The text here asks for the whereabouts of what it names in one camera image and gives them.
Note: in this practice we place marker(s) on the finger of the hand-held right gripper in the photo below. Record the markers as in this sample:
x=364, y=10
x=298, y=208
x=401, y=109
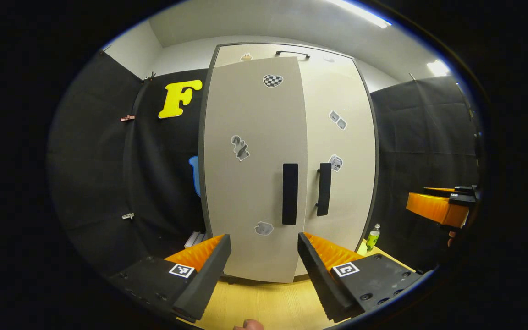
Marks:
x=433, y=208
x=463, y=192

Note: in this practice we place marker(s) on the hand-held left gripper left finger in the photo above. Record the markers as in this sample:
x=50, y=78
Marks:
x=202, y=284

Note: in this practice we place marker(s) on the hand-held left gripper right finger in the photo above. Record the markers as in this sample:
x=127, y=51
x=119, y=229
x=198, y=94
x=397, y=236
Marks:
x=321, y=279

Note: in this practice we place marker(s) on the white cabinet door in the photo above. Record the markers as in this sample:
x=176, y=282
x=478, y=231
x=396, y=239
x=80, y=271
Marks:
x=351, y=192
x=250, y=192

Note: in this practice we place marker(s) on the white shoe cabinet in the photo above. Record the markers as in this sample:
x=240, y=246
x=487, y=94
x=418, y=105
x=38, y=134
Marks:
x=255, y=183

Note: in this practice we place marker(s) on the white cabinet drawer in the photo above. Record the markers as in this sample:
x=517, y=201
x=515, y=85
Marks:
x=264, y=51

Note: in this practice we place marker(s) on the grey metal bars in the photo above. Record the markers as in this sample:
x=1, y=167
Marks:
x=196, y=239

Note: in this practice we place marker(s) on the green drink bottle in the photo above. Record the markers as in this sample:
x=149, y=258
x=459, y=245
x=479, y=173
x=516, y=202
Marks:
x=373, y=239

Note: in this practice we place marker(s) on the silver clip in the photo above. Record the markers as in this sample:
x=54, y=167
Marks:
x=128, y=215

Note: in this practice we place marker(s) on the small ceiling light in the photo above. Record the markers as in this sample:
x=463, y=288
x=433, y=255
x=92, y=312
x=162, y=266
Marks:
x=438, y=68

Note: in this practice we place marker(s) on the red clip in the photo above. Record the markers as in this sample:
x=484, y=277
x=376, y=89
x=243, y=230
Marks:
x=127, y=118

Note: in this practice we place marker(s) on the long ceiling light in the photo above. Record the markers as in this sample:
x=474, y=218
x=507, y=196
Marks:
x=360, y=13

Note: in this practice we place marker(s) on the black clip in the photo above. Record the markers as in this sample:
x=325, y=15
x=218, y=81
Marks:
x=150, y=76

